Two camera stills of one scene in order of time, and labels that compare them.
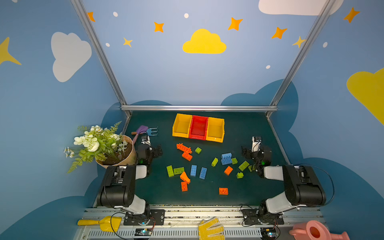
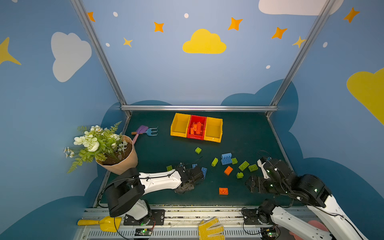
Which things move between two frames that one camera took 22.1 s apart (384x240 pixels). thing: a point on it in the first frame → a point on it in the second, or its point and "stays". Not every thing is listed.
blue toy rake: [149, 131] stays
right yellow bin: [215, 129] stays
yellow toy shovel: [104, 223] stays
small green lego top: [198, 150] stays
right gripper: [249, 153] → [256, 183]
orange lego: [228, 170] stays
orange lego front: [223, 191] stays
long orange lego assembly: [181, 147] → [198, 128]
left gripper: [155, 151] → [186, 185]
